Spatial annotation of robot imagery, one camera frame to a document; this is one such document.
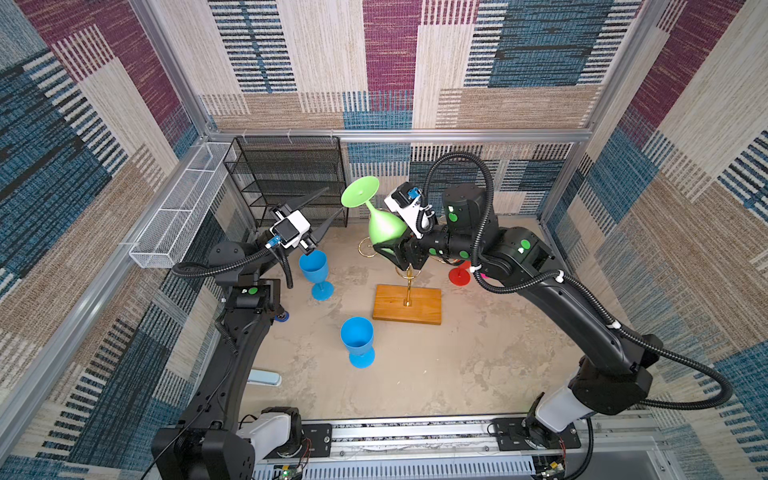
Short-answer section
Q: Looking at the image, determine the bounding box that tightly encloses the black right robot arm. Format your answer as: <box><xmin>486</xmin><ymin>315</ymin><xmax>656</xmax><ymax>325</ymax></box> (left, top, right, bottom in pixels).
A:
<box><xmin>370</xmin><ymin>182</ymin><xmax>663</xmax><ymax>436</ymax></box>

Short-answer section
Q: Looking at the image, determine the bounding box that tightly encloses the black corrugated cable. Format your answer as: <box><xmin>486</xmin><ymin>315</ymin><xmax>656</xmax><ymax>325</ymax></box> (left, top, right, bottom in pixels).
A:
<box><xmin>419</xmin><ymin>151</ymin><xmax>734</xmax><ymax>411</ymax></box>
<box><xmin>170</xmin><ymin>242</ymin><xmax>295</xmax><ymax>289</ymax></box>

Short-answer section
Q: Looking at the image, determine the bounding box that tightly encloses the black corrugated right cable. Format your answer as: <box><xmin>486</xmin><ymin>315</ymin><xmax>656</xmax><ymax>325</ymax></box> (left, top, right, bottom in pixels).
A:
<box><xmin>419</xmin><ymin>151</ymin><xmax>734</xmax><ymax>411</ymax></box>

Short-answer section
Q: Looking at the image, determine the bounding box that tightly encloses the blue plastic wine glass front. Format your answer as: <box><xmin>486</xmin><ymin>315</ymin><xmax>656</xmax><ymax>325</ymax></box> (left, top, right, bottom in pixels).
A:
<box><xmin>299</xmin><ymin>250</ymin><xmax>334</xmax><ymax>301</ymax></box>

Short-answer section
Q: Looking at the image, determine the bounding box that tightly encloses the red plastic wine glass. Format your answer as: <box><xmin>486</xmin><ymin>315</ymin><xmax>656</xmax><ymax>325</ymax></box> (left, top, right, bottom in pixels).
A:
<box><xmin>448</xmin><ymin>261</ymin><xmax>471</xmax><ymax>287</ymax></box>

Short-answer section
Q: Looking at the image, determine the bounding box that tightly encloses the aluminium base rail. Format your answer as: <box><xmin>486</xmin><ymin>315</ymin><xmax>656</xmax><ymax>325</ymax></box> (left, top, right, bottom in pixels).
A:
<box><xmin>239</xmin><ymin>413</ymin><xmax>667</xmax><ymax>480</ymax></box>

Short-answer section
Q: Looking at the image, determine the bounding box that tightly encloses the white wire mesh basket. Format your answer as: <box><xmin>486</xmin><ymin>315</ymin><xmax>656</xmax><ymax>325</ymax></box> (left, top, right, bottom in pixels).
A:
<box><xmin>129</xmin><ymin>142</ymin><xmax>229</xmax><ymax>269</ymax></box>

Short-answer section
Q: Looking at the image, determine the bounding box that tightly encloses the gold wire glass rack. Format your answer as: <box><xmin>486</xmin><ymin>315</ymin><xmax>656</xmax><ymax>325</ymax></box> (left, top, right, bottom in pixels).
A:
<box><xmin>358</xmin><ymin>234</ymin><xmax>465</xmax><ymax>309</ymax></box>

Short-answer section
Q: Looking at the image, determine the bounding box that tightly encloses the blue plastic wine glass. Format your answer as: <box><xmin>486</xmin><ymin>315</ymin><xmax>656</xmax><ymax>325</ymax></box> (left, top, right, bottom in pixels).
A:
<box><xmin>340</xmin><ymin>317</ymin><xmax>375</xmax><ymax>369</ymax></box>
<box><xmin>299</xmin><ymin>250</ymin><xmax>334</xmax><ymax>301</ymax></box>

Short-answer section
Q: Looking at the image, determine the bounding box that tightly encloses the wooden rack base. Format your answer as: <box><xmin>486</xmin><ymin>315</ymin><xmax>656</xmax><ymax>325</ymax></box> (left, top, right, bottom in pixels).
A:
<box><xmin>372</xmin><ymin>285</ymin><xmax>442</xmax><ymax>325</ymax></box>

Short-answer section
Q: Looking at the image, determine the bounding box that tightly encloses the black mesh shelf rack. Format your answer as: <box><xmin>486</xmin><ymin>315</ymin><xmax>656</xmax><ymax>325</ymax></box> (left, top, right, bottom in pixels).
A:
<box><xmin>223</xmin><ymin>136</ymin><xmax>347</xmax><ymax>227</ymax></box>

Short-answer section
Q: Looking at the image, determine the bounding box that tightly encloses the black corrugated left cable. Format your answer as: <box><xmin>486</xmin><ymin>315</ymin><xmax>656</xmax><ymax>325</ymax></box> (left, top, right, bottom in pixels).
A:
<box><xmin>170</xmin><ymin>242</ymin><xmax>295</xmax><ymax>289</ymax></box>

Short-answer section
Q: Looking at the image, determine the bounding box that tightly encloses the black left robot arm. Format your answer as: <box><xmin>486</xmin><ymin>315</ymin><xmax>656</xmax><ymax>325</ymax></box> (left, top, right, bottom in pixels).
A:
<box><xmin>151</xmin><ymin>188</ymin><xmax>333</xmax><ymax>479</ymax></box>

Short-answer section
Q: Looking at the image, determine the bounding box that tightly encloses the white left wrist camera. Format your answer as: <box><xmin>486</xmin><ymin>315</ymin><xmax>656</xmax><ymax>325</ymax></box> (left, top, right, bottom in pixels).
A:
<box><xmin>267</xmin><ymin>210</ymin><xmax>311</xmax><ymax>249</ymax></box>

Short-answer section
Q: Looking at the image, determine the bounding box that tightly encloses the green plastic wine glass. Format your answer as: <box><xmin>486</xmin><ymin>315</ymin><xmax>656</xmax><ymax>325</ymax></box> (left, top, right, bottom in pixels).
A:
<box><xmin>341</xmin><ymin>176</ymin><xmax>407</xmax><ymax>245</ymax></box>

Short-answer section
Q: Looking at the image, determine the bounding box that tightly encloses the light blue flat case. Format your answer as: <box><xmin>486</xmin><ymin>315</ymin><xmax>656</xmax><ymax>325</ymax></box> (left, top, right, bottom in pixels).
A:
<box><xmin>247</xmin><ymin>369</ymin><xmax>282</xmax><ymax>387</ymax></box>

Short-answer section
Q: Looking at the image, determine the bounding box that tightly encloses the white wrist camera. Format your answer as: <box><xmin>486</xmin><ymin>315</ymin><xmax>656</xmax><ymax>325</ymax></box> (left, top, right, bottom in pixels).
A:
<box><xmin>267</xmin><ymin>210</ymin><xmax>311</xmax><ymax>249</ymax></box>
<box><xmin>384</xmin><ymin>182</ymin><xmax>435</xmax><ymax>239</ymax></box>

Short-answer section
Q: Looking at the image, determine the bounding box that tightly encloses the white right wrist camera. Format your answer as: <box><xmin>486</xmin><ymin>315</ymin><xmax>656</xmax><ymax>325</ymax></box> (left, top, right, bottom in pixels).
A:
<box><xmin>384</xmin><ymin>182</ymin><xmax>435</xmax><ymax>239</ymax></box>

